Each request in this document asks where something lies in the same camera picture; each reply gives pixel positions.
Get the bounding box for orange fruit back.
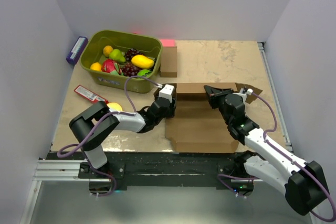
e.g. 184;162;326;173
103;45;113;57

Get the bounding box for large cardboard box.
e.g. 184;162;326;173
164;82;264;154

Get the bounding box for green pear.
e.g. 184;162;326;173
109;49;126;63

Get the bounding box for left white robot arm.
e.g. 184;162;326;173
69;84;176;178

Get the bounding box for red rectangular packet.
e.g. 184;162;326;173
74;85;109;104

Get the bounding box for small folded cardboard box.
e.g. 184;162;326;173
160;46;178;78

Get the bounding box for green round fruit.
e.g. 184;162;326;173
137;69;152;79

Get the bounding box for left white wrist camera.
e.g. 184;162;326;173
158;84;175;102

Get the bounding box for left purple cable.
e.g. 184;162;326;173
57;76;163;198

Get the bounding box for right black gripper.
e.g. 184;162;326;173
203;86;233;125

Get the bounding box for purple grapes front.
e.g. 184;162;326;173
121;62;141;77

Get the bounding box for purple grapes back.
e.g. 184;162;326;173
124;48;143;61

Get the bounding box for yellow mango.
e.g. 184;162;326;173
131;55;155;69

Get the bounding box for pink sticky note pad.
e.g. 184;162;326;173
160;39;175;47

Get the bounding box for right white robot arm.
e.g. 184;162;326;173
204;85;335;216

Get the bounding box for purple rectangular box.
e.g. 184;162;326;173
66;36;88;66

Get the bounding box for orange fruit front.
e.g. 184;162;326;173
90;62;102;71

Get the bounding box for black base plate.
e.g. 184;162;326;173
47;151;268;192

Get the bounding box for orange round sponge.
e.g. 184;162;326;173
107;102;123;112

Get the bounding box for purple grapes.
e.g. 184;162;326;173
121;62;141;77
124;48;143;61

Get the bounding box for orange fruit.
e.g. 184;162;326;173
90;62;102;71
103;45;113;57

